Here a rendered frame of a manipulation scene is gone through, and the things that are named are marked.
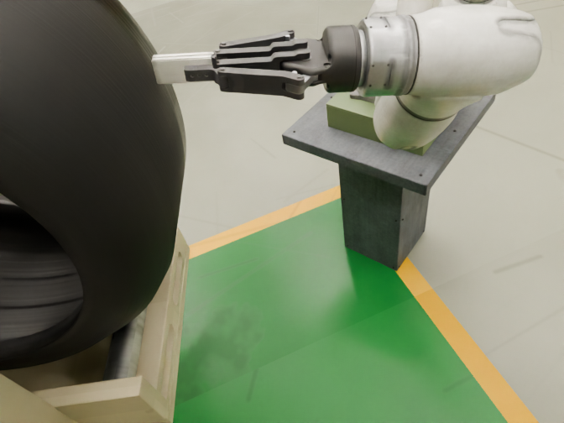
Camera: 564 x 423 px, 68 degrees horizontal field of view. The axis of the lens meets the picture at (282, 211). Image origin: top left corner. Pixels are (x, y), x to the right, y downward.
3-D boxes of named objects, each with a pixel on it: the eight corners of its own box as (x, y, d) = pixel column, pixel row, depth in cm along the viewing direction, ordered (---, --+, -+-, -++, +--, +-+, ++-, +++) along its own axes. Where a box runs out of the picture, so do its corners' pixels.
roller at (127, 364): (109, 387, 57) (92, 397, 59) (138, 394, 60) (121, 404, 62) (147, 206, 81) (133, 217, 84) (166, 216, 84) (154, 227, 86)
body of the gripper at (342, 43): (353, 12, 50) (276, 16, 50) (368, 44, 44) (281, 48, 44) (347, 70, 56) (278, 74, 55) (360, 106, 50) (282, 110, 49)
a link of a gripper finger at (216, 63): (308, 78, 51) (310, 84, 50) (215, 85, 50) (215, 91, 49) (309, 47, 48) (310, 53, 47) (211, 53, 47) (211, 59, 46)
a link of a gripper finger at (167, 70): (216, 78, 50) (216, 81, 50) (158, 81, 50) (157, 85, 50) (213, 54, 48) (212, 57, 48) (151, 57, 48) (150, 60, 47)
